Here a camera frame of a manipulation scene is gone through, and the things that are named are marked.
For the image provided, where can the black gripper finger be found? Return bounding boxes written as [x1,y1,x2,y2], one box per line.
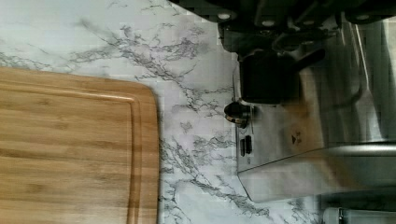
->
[240,49,325,105]

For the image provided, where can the silver two-slot toaster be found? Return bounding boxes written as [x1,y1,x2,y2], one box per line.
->
[227,20,395,203]

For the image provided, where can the bamboo cutting board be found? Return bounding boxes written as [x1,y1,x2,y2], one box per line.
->
[1,67,159,224]

